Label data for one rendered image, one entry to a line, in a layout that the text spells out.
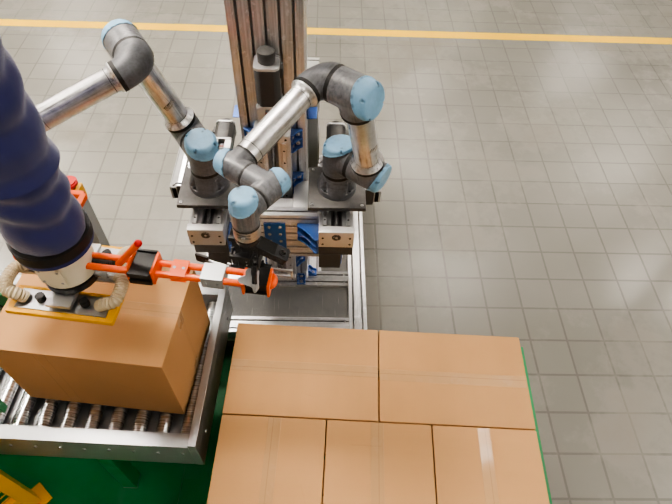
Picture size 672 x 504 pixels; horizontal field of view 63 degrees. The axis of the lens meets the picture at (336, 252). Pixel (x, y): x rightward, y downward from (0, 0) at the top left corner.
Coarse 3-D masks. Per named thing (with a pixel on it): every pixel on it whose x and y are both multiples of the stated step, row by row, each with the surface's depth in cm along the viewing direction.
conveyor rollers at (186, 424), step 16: (208, 304) 238; (208, 336) 228; (0, 368) 218; (16, 384) 214; (32, 400) 210; (48, 400) 208; (192, 400) 210; (0, 416) 205; (16, 416) 204; (48, 416) 205; (64, 416) 205; (96, 416) 206; (112, 416) 206; (144, 416) 206; (160, 416) 207; (192, 416) 207
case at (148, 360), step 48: (96, 288) 193; (144, 288) 193; (192, 288) 200; (0, 336) 180; (48, 336) 181; (96, 336) 181; (144, 336) 182; (192, 336) 206; (48, 384) 197; (96, 384) 192; (144, 384) 188; (192, 384) 213
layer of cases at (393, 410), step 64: (256, 384) 216; (320, 384) 217; (384, 384) 217; (448, 384) 218; (512, 384) 219; (256, 448) 200; (320, 448) 201; (384, 448) 202; (448, 448) 203; (512, 448) 204
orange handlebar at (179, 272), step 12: (72, 192) 183; (84, 192) 183; (96, 252) 168; (96, 264) 165; (168, 264) 166; (180, 264) 166; (192, 264) 166; (156, 276) 164; (168, 276) 164; (180, 276) 163; (192, 276) 164; (276, 276) 165
